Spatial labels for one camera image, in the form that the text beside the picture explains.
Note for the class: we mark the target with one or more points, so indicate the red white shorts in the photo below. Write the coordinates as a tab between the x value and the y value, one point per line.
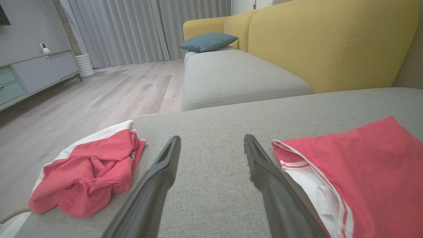
86	178

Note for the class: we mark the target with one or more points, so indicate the low grey cabinet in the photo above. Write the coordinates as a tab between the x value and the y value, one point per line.
43	69

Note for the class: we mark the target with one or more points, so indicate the grey curtain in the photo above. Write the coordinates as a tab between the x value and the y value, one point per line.
132	29

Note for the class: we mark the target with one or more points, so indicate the grey sofa seat cushion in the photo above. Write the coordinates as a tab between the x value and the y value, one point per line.
231	76

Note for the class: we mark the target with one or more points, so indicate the indoor tree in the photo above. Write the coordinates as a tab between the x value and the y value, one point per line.
66	26

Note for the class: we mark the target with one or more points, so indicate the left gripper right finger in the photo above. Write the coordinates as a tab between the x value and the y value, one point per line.
281	201

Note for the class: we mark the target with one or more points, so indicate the blue pillow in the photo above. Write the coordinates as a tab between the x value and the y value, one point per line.
208	42

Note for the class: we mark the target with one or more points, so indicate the grey ottoman cushion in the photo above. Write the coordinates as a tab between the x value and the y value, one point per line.
214	132

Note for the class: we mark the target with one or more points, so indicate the black television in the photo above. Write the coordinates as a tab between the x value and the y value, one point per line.
3	16

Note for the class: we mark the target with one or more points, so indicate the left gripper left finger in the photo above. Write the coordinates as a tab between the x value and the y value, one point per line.
148	198

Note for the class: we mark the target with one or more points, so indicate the yellow sofa backrest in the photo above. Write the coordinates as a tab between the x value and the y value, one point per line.
330	43

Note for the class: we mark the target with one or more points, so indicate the small white security camera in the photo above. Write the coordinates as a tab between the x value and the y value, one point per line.
44	49

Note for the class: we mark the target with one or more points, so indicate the white ribbed plant pot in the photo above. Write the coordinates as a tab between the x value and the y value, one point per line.
85	66

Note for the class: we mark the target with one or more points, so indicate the red basketball jersey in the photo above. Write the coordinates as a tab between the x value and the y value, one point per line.
370	175

